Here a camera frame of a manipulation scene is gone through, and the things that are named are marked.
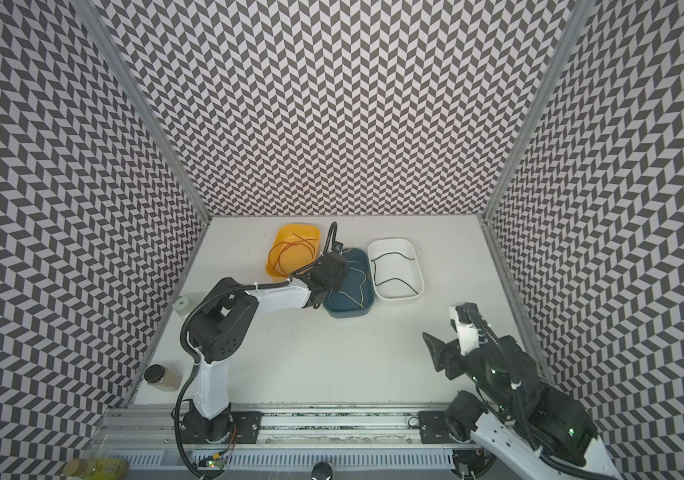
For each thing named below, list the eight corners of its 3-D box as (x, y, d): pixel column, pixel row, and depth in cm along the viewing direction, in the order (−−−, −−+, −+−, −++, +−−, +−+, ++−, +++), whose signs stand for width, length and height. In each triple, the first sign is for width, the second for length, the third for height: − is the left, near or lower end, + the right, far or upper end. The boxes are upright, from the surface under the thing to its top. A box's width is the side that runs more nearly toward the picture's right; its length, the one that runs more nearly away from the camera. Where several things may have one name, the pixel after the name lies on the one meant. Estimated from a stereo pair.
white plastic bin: (370, 306, 96) (371, 293, 90) (368, 252, 111) (369, 237, 104) (422, 306, 96) (427, 293, 90) (413, 252, 111) (417, 237, 104)
